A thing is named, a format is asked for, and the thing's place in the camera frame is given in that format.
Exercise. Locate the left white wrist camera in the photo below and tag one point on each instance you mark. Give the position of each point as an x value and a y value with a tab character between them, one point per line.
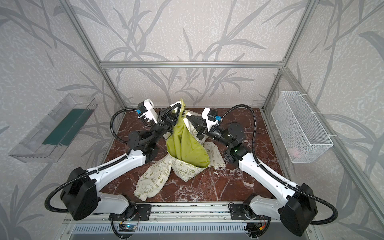
147	112

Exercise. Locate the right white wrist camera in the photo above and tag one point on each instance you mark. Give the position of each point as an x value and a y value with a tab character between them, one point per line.
211	116

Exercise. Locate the green mat in tray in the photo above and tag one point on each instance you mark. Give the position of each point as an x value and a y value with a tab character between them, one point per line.
68	128

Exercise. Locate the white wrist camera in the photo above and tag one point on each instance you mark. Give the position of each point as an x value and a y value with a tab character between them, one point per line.
211	116
147	112

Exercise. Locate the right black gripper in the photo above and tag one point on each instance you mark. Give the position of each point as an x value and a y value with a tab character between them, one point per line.
201	126

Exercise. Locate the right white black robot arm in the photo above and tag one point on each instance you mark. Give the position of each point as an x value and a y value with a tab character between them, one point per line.
238	153

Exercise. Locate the aluminium cage frame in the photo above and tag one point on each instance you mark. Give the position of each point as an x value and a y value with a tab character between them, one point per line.
372	197

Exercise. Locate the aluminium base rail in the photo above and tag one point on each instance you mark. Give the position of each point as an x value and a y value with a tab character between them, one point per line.
192	211

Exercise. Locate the clear plastic wall tray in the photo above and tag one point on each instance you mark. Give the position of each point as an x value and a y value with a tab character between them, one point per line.
31	148

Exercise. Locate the small green lit circuit board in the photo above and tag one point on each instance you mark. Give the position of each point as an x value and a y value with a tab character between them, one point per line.
128	227

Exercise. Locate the pink object in basket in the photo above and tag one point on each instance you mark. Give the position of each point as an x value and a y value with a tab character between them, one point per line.
295	153

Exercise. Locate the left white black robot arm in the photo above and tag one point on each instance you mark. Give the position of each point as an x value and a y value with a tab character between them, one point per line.
82	195

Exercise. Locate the white wire mesh basket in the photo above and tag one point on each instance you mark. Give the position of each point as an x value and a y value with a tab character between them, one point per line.
299	126

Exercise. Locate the cream and green printed jacket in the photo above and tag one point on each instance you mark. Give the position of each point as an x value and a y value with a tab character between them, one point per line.
187	157

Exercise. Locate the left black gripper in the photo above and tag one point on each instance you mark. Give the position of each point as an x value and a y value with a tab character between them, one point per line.
163	119

